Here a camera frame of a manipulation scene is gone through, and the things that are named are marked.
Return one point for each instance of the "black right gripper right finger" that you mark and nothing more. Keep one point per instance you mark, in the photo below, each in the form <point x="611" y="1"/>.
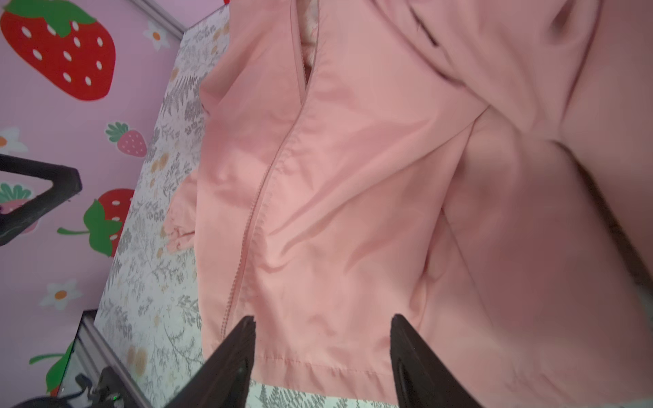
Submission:
<point x="421" y="378"/>

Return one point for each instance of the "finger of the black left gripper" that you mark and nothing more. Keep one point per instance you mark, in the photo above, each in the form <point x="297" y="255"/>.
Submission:
<point x="66" y="183"/>

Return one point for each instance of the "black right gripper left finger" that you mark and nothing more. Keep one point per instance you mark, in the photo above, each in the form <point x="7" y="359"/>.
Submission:
<point x="224" y="379"/>

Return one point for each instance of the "pink Snoopy hooded jacket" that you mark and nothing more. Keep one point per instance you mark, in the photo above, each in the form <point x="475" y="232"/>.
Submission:
<point x="429" y="164"/>

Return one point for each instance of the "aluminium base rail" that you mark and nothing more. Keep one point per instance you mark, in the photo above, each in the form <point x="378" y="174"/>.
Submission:
<point x="94" y="375"/>

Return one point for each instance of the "aluminium frame corner post left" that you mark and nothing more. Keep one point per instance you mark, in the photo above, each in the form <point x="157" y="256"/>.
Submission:
<point x="157" y="13"/>

